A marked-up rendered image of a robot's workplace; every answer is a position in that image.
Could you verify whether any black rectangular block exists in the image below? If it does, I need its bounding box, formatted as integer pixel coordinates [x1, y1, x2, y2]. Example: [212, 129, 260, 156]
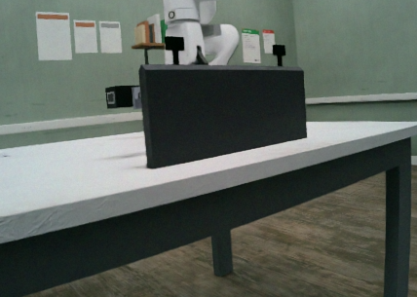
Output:
[138, 64, 308, 169]

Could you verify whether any black rack pdu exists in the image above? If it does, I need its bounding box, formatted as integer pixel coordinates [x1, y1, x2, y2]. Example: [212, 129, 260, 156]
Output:
[105, 85, 140, 109]

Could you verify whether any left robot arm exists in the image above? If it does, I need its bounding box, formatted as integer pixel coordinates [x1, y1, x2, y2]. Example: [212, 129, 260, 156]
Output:
[164, 0, 239, 65]

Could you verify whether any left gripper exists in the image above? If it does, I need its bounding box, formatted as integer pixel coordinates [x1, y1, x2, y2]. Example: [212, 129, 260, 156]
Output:
[165, 21, 208, 65]

